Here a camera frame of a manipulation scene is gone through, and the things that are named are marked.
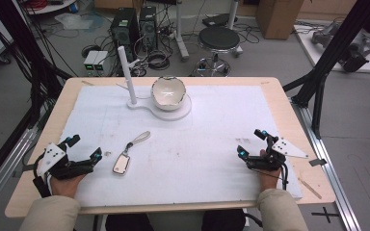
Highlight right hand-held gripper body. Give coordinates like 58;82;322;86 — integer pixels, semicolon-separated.
245;134;309;172

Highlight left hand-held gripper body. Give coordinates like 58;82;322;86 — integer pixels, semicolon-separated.
37;141;95;181

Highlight person's left hand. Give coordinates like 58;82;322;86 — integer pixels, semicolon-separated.
49;172;87;199

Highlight person's right hand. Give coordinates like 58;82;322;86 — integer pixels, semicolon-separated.
257;148;283;194

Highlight white foam mat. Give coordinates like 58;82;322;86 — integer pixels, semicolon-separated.
58;84;304;209

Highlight white stand with round base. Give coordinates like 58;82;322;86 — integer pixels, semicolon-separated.
117;45;193;122

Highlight white power supply unit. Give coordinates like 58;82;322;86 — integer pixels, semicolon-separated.
92;50;110;73
83;50;99;72

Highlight white ceramic bowl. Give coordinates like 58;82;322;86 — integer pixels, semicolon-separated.
150;75;187;112

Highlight person's legs in dark pants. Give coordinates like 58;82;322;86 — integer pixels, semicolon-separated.
105;209;247;231

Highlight black round stool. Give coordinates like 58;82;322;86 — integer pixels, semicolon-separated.
193;25;245;78

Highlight white desk leg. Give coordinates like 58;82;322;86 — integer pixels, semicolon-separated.
226;0;244;58
173;0;191;63

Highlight brown cardboard box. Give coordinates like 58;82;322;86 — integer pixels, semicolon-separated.
254;0;305;41

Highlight white board with grey device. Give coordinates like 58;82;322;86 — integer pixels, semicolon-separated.
293;22;370;75

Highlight black computer tower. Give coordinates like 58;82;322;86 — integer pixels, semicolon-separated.
139;5;159;53
110;7;141;63

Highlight black gripper strap cable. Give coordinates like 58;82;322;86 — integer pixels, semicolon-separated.
32;153;53;199

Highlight car key with beige strap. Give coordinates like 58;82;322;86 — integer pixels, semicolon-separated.
112;130;152;177

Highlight aluminium floor rail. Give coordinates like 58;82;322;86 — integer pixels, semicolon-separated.
290;95;363;231
0;127;40;222

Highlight black metal frame stand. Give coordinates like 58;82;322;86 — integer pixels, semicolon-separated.
282;0;370;140
0;0;73;193

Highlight coiled black cable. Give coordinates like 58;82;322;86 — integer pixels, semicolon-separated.
146;50;172;71

